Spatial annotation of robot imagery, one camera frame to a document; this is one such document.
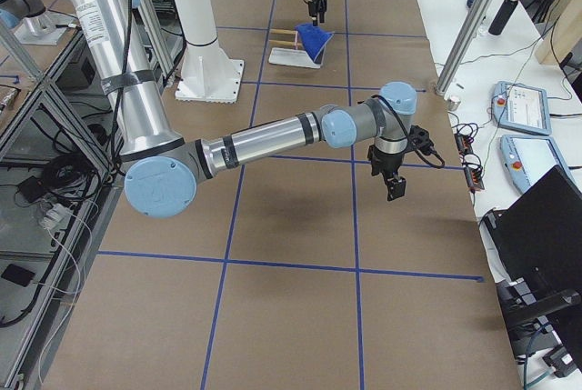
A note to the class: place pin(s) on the small metal cylinder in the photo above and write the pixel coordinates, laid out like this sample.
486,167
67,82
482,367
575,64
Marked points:
453,103

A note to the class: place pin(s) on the blue towel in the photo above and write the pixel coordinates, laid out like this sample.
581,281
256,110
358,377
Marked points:
314,40

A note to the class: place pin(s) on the aluminium frame post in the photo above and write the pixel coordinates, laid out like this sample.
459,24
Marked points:
464,38

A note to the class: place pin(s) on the black laptop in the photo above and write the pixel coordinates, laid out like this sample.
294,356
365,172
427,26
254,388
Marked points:
538,238

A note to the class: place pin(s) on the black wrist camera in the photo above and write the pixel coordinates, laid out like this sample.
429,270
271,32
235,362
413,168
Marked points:
419,139

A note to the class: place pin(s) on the black water bottle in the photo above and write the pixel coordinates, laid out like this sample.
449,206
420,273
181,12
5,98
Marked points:
502,17

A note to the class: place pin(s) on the upper teach pendant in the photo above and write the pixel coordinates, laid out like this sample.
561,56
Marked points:
521,108

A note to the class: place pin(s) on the wooden rack bar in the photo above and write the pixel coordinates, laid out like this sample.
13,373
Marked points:
277,31

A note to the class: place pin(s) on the white camera mast pillar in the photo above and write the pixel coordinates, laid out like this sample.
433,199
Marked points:
207,73

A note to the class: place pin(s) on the white towel rack base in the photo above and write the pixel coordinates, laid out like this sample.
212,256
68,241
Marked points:
291,57

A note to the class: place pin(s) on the teach pendant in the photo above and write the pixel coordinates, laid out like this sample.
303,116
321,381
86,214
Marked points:
521,108
528,157

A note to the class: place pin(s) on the lower teach pendant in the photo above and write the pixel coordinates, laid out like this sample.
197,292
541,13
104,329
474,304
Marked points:
528,157

